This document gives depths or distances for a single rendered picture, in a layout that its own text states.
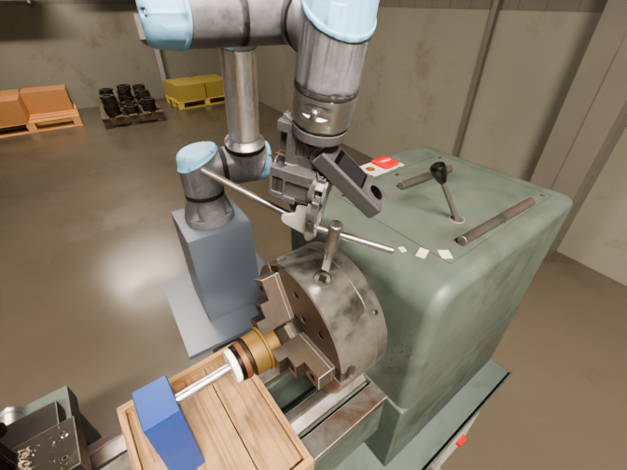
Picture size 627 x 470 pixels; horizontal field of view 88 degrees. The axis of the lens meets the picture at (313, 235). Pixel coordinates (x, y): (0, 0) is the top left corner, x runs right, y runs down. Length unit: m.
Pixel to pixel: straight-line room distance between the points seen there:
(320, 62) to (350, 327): 0.45
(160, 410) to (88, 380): 1.62
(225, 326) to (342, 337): 0.66
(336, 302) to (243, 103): 0.55
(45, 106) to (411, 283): 6.88
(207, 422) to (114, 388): 1.33
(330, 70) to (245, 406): 0.75
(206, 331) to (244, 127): 0.69
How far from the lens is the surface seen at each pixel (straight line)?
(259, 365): 0.69
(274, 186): 0.47
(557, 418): 2.19
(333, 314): 0.61
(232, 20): 0.43
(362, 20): 0.37
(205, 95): 7.04
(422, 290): 0.64
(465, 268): 0.69
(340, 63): 0.37
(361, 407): 0.90
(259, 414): 0.87
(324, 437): 0.87
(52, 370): 2.43
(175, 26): 0.42
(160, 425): 0.67
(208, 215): 1.02
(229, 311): 1.24
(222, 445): 0.86
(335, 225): 0.52
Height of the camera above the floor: 1.67
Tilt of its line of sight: 36 degrees down
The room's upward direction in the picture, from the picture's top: straight up
